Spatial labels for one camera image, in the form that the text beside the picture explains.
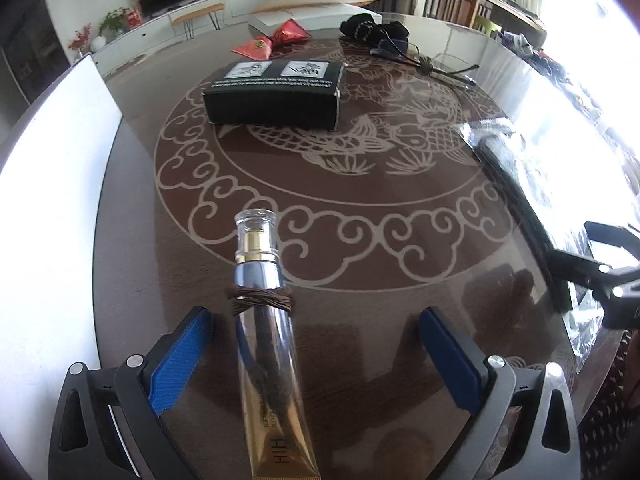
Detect bushy green potted plant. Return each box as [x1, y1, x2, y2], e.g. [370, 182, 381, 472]
[98, 7, 130, 36]

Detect black cardboard box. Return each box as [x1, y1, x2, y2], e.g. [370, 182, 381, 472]
[202, 60, 347, 128]

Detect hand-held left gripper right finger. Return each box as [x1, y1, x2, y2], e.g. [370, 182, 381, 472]
[419, 305, 583, 480]

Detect red cloth pouch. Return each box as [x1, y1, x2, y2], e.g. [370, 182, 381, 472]
[232, 37, 274, 59]

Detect orange-topped stool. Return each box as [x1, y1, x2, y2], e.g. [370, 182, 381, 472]
[170, 2, 226, 41]

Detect plastic-wrapped black comb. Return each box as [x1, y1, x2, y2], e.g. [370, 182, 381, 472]
[462, 117, 618, 361]

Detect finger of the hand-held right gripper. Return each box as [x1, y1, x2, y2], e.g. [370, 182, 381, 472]
[584, 220, 640, 266]
[549, 250, 615, 292]

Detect gold cream tube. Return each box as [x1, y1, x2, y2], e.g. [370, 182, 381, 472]
[232, 208, 321, 478]

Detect wooden slat-back chair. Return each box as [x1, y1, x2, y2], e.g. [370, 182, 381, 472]
[414, 0, 494, 31]

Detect brown hair tie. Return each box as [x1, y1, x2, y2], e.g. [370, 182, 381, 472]
[225, 286, 294, 316]

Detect red foil packet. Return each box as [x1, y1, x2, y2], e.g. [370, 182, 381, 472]
[270, 19, 312, 44]

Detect white TV cabinet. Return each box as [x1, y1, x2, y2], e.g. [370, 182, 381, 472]
[90, 0, 301, 66]

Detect red flower branches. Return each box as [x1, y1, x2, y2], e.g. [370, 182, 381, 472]
[67, 24, 94, 54]

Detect black fabric scrunchie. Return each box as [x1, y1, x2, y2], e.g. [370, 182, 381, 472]
[340, 14, 412, 47]

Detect clutter of small household things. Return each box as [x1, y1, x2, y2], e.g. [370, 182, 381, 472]
[492, 30, 603, 112]

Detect dark display cabinet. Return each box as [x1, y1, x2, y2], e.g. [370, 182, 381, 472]
[0, 0, 69, 107]

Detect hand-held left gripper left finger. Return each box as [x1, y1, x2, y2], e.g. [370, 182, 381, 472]
[47, 305, 215, 480]

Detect wooden side desk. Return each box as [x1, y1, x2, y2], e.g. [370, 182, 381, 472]
[470, 0, 549, 49]

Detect thin-framed eyeglasses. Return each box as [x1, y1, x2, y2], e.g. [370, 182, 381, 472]
[370, 47, 481, 89]

